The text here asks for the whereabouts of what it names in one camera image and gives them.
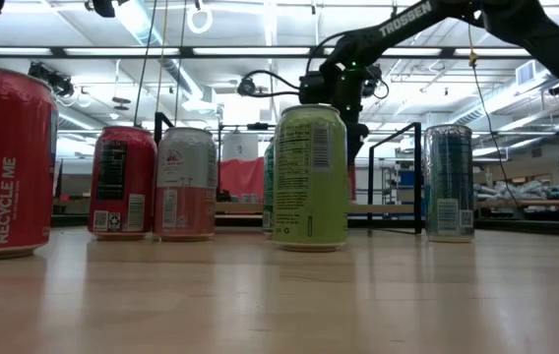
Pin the lime green can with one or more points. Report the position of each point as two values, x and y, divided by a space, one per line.
310 196

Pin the red Fanta can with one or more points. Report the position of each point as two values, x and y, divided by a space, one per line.
9 162

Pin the silver blue slim can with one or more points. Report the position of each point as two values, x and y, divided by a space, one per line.
449 187

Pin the green Sprite can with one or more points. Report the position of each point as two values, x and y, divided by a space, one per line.
268 196

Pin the red can black label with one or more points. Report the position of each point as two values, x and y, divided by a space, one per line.
122 196

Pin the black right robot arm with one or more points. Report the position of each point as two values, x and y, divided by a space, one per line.
407 19

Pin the background storage shelf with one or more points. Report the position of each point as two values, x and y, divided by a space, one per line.
402 182

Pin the wooden shelf board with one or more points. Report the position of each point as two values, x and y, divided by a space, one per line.
240 208

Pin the red cloth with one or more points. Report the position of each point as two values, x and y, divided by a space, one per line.
242 177

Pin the cluttered background table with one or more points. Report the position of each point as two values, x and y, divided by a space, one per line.
530 189

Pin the silver air duct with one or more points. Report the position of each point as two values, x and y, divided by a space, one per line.
137 24

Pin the black aluminium table frame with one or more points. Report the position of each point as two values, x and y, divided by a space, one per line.
530 227

